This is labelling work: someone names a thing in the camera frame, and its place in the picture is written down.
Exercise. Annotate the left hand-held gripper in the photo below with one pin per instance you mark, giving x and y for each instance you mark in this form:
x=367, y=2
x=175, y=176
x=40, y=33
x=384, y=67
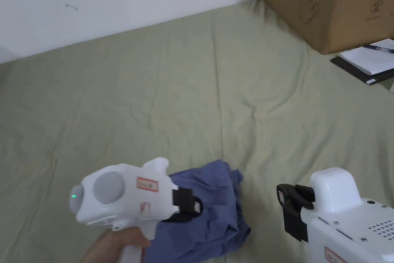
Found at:
x=123, y=195

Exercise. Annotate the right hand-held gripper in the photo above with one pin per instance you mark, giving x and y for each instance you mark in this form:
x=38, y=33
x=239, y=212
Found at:
x=344, y=213

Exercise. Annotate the blue garment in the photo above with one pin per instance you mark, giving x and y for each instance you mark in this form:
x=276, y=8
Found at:
x=209, y=213

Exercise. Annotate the person's left hand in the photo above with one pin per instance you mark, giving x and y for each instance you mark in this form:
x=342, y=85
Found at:
x=114, y=244

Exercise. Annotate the bed with pale green sheet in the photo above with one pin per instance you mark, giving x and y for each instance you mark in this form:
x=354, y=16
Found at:
x=154, y=90

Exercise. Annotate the black flat folder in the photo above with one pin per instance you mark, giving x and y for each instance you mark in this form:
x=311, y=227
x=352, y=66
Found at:
x=354, y=70

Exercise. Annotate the white paper sheet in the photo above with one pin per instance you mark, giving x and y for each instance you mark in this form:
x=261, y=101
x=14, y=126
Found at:
x=369, y=58

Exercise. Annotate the brown cardboard carton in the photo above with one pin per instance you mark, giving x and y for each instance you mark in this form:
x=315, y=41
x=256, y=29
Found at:
x=332, y=1

